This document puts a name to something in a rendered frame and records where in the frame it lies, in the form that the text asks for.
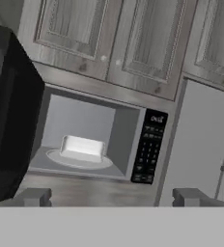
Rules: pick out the white round cupboard knob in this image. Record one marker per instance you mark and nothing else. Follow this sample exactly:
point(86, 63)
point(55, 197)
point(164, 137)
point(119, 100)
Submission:
point(103, 58)
point(118, 62)

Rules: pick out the white butter block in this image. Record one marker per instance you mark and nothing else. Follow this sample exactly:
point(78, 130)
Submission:
point(81, 148)

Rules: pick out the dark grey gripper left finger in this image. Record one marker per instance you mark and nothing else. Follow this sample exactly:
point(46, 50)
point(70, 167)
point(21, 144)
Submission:
point(33, 197)

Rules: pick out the black microwave door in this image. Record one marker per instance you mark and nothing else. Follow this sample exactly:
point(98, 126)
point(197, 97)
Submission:
point(11, 119)

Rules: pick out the grey microwave oven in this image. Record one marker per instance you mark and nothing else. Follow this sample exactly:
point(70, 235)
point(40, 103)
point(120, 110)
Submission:
point(94, 135)

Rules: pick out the grey wooden cupboard door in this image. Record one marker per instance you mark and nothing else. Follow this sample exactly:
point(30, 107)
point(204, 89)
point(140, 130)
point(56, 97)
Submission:
point(213, 38)
point(69, 32)
point(152, 41)

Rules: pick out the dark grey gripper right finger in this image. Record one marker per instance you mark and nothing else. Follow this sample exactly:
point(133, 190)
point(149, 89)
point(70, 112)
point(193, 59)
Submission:
point(189, 197)

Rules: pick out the grey round turntable plate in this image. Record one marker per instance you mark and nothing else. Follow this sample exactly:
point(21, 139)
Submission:
point(80, 159)

